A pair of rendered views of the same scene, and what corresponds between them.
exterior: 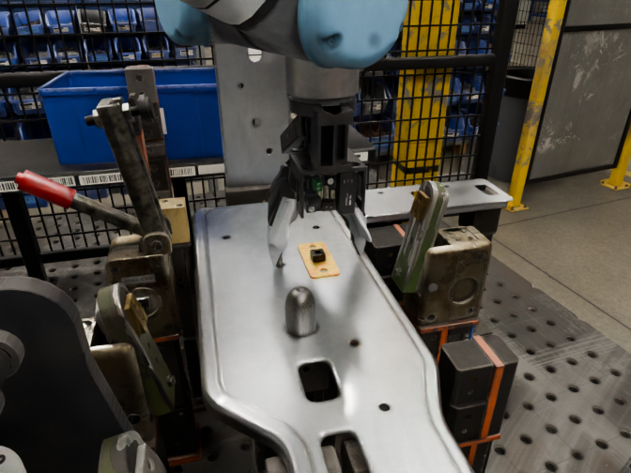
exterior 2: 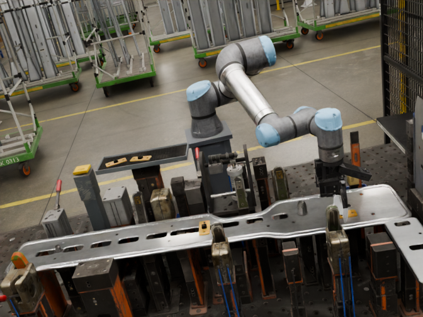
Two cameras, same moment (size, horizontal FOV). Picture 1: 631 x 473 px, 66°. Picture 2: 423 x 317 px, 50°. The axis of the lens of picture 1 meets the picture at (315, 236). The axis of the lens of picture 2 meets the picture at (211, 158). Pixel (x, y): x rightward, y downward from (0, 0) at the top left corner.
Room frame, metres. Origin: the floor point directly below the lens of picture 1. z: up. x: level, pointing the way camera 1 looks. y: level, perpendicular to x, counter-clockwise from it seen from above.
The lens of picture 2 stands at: (0.59, -1.31, 1.85)
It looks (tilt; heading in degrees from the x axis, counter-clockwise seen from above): 24 degrees down; 109
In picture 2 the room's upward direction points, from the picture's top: 12 degrees counter-clockwise
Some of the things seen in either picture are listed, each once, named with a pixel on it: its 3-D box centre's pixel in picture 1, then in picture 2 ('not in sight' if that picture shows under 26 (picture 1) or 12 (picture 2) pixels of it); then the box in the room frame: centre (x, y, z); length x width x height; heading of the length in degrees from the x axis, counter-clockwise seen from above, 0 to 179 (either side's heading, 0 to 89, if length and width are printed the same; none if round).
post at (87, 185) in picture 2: not in sight; (98, 217); (-0.48, 0.14, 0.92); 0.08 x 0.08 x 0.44; 14
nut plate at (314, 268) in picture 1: (317, 255); (343, 213); (0.54, 0.00, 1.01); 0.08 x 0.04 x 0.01; 14
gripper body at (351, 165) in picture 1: (323, 154); (330, 175); (0.51, -0.01, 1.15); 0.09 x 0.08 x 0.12; 14
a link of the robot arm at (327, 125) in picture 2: not in sight; (328, 127); (0.51, -0.01, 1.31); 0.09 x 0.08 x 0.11; 126
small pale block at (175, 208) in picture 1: (189, 315); (355, 213); (0.57, 0.19, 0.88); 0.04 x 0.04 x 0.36; 14
